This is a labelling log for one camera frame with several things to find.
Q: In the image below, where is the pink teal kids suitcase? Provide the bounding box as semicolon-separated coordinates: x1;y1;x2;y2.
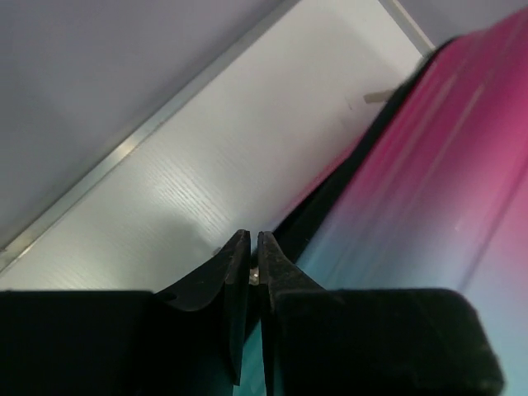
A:
238;10;527;395

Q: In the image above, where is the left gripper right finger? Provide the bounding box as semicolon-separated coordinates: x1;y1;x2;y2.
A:
257;232;504;395

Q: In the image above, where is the aluminium table edge rail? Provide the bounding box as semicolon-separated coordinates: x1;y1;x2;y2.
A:
1;1;297;271

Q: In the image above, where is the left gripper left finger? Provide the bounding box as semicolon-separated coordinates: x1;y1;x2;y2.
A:
1;230;251;395

